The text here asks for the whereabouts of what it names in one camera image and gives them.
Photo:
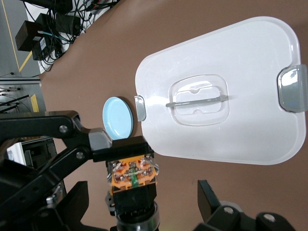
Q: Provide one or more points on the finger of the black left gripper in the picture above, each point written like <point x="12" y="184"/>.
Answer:
<point x="96" y="228"/>
<point x="130" y="148"/>

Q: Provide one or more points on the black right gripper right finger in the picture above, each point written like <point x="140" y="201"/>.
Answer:
<point x="209" y="204"/>

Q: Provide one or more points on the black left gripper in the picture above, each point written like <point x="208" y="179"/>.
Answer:
<point x="16" y="187"/>

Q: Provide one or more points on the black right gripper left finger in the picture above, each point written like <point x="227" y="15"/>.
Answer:
<point x="74" y="204"/>

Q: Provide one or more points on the orange push button switch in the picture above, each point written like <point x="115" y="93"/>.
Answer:
<point x="132" y="175"/>

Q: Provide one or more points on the brown table mat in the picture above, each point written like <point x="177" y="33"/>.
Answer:
<point x="192" y="192"/>

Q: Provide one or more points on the light blue round plate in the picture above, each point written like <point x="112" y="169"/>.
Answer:
<point x="116" y="118"/>

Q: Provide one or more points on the white cabinet box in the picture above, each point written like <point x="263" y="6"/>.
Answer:
<point x="16" y="151"/>

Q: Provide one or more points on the black adapter with label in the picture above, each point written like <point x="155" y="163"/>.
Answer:
<point x="42" y="49"/>

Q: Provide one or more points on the white lidded box grey clips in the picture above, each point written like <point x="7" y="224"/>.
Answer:
<point x="240" y="72"/>

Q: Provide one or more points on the large black power box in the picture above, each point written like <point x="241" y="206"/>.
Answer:
<point x="60" y="22"/>

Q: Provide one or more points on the black power brick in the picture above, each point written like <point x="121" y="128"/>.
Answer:
<point x="25" y="36"/>

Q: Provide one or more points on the aluminium profile rail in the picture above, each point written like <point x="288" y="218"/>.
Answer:
<point x="19" y="81"/>

